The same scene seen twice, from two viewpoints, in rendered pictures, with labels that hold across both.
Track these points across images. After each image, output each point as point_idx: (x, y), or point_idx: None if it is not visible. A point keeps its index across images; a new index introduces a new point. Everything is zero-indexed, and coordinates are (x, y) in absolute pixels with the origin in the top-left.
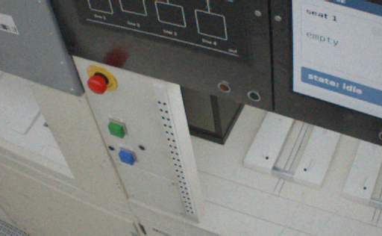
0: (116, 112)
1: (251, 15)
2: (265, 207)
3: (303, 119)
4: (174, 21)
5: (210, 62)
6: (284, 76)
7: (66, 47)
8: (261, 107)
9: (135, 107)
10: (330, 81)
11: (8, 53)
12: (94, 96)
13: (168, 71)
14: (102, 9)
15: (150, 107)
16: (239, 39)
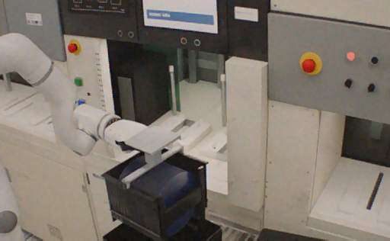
0: (79, 70)
1: None
2: None
3: (150, 42)
4: (103, 0)
5: (115, 20)
6: (141, 17)
7: (62, 30)
8: (134, 41)
9: (87, 63)
10: (157, 14)
11: (35, 40)
12: (70, 62)
13: (100, 31)
14: (78, 1)
15: (93, 60)
16: (124, 2)
